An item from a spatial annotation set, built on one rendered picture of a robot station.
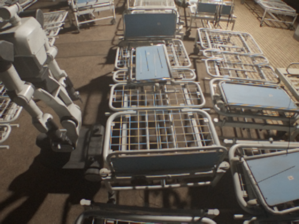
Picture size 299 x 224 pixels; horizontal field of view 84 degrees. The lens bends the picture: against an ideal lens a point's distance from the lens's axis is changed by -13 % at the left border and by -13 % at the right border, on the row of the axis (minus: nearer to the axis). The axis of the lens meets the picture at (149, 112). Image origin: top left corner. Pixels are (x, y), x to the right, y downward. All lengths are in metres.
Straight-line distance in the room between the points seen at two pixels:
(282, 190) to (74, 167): 1.63
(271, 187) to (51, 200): 1.78
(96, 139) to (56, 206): 0.72
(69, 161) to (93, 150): 0.24
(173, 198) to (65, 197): 0.97
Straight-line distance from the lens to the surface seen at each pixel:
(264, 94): 2.04
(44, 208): 1.98
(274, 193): 1.41
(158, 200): 1.77
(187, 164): 1.28
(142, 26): 2.74
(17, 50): 1.13
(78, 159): 1.85
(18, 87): 1.14
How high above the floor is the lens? 1.69
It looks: 47 degrees down
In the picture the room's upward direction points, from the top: straight up
